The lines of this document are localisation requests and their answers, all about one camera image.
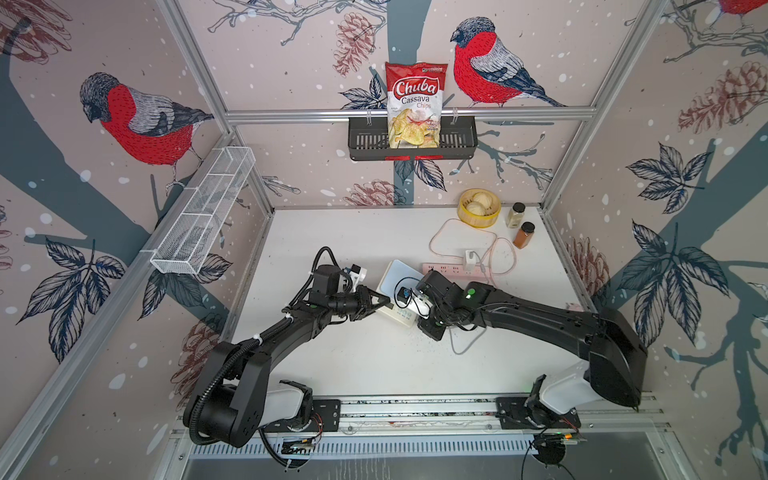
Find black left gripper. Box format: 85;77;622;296
329;287;391;322

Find blue white electronic scale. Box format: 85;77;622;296
377;259;427;328

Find white USB charger block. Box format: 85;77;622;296
464;250;480;273

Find grey USB cable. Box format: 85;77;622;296
446;263;496;356

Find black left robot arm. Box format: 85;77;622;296
183;246;390;470

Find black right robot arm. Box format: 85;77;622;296
395;270;648;467

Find pink power strip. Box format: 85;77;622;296
421;263;488;282

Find yellow bamboo steamer basket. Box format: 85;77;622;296
457;188;501;229

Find orange spice jar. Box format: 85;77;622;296
513;221;535;249

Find white bun in steamer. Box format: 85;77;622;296
466;191;493;216

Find pale spice jar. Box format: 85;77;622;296
506;202;526;229

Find red Chuba chips bag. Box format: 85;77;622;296
385;62;448;149

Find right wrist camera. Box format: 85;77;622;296
395;287;431;318

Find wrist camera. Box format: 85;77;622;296
342;264;367;292
395;287;431;318

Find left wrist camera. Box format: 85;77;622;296
342;264;367;292

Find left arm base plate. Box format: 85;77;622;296
263;399;341;434

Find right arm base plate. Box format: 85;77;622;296
495;395;581;430

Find black wall basket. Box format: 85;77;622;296
348;116;478;161

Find aluminium frame crossbar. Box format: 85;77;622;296
225;106;599;126

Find white wire mesh shelf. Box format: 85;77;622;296
150;146;255;275

